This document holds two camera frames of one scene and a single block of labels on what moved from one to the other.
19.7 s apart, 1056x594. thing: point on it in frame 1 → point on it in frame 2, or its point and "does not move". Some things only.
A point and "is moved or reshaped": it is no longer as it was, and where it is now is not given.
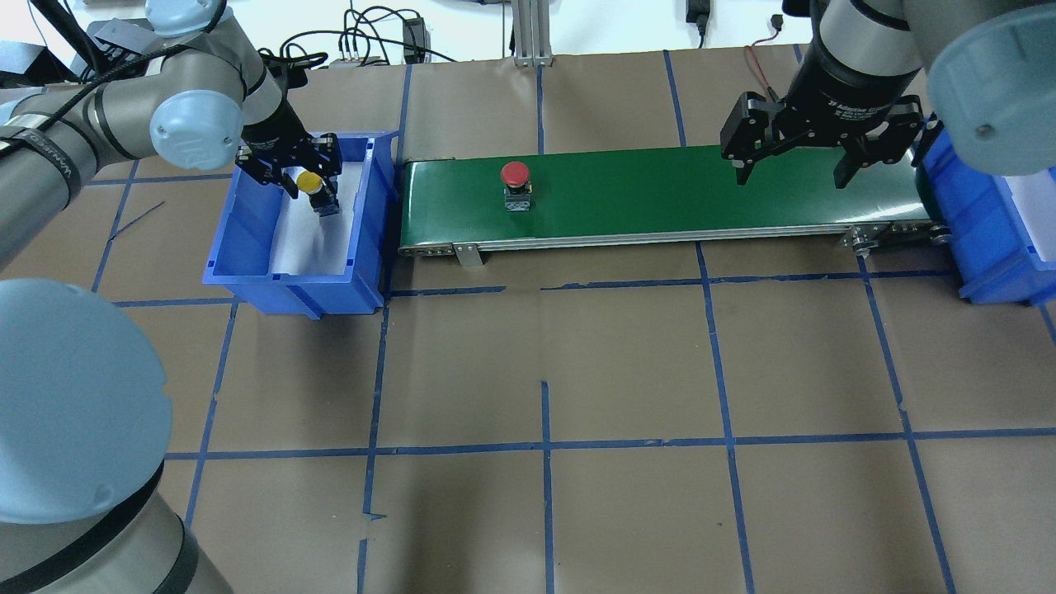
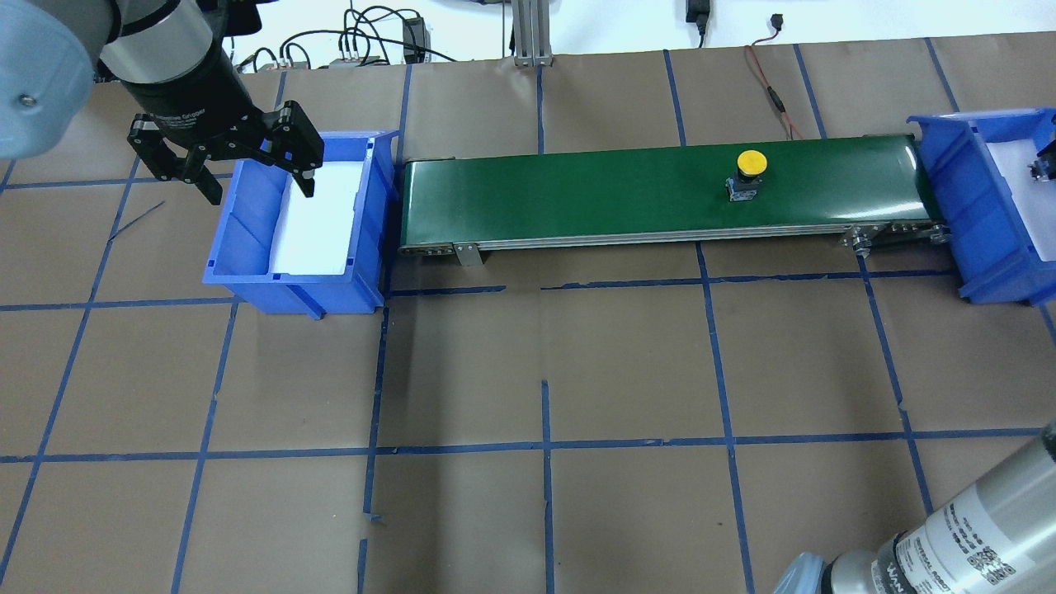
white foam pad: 309,244 does not move
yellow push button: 322,194 → 751,164
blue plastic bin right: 270,245 does not move
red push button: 518,193 is moved or reshaped
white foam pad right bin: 1034,196 does not move
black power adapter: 698,11 does not move
